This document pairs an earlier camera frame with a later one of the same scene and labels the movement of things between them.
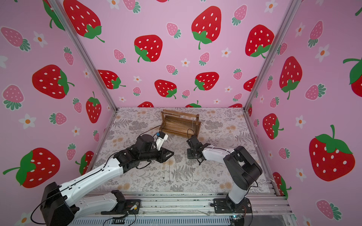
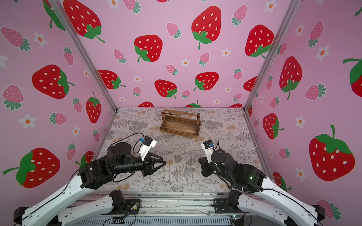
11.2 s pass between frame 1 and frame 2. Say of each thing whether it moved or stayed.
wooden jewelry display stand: stayed
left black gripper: moved
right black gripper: moved
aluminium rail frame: stayed
